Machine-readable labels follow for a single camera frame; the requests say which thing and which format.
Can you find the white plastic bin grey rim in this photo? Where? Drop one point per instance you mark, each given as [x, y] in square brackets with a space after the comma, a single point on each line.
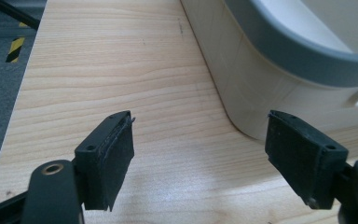
[279, 59]

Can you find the black metal stand leg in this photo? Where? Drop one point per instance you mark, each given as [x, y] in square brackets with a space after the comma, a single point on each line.
[12, 12]

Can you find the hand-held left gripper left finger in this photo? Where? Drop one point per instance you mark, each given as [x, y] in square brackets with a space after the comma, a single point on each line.
[105, 161]

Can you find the yellow black striped floor tape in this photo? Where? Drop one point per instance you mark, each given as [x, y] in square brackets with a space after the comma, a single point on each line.
[15, 49]

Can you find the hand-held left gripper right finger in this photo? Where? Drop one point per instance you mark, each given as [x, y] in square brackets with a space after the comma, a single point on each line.
[304, 158]

